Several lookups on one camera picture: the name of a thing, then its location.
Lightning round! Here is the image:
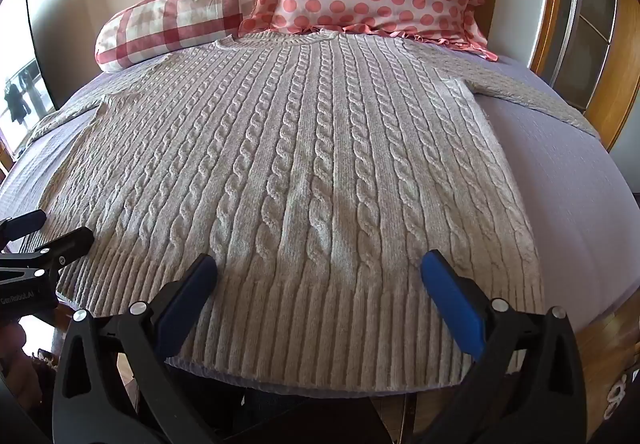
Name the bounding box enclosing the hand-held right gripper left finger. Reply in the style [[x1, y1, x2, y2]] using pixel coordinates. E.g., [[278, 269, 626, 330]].
[[52, 253, 219, 444]]

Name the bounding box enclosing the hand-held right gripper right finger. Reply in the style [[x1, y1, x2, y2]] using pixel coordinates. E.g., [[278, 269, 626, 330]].
[[420, 250, 587, 444]]

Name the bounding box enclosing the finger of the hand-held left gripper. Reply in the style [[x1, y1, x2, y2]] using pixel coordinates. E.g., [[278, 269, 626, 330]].
[[0, 226, 96, 281], [0, 209, 47, 243]]

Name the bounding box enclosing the beige cable-knit sweater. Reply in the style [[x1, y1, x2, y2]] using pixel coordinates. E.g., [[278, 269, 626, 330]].
[[20, 30, 602, 395]]

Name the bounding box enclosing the person's left hand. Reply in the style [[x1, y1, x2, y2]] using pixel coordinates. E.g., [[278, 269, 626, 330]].
[[0, 322, 36, 405]]

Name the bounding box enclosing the red checked pillow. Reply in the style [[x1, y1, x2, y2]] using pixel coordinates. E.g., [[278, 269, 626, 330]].
[[95, 0, 257, 74]]

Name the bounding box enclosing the grey panelled wardrobe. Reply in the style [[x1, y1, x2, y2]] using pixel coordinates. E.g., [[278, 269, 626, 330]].
[[538, 0, 621, 113]]

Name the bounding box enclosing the wall poster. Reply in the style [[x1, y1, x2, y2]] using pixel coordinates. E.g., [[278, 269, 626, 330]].
[[0, 0, 57, 159]]

